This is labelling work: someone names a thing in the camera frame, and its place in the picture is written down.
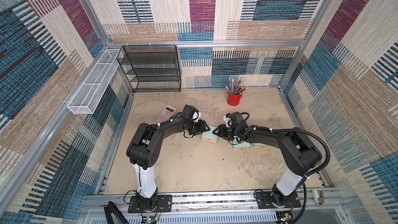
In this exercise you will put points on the black wire shelf rack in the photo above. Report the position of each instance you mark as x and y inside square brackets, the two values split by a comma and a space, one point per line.
[151, 68]

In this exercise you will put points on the pink calculator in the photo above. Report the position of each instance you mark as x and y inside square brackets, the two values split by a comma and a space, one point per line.
[166, 114]

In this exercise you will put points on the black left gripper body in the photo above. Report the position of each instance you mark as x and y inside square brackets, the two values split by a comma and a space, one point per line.
[196, 129]

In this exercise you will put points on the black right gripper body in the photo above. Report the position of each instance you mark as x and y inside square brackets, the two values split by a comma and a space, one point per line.
[225, 131]

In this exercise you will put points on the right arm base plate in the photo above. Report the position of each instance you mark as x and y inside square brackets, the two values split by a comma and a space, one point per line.
[270, 199]

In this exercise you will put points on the pencils bundle in cup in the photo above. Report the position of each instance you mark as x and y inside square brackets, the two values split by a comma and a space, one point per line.
[235, 86]

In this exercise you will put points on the white mesh wall basket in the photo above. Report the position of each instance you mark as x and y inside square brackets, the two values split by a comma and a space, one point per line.
[92, 90]

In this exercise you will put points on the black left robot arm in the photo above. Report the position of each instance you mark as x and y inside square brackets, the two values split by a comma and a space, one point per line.
[145, 147]

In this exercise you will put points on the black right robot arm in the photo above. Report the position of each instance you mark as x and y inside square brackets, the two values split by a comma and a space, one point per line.
[303, 152]

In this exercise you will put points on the mint drawer jewelry box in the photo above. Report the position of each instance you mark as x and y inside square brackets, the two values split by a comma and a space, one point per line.
[258, 145]

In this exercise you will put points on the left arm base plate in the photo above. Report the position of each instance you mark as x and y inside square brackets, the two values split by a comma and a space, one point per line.
[158, 203]

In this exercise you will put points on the red pencil cup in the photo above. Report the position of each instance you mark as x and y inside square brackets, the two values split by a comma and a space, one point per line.
[233, 99]

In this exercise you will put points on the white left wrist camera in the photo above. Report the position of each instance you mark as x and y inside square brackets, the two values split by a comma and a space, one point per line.
[195, 116]

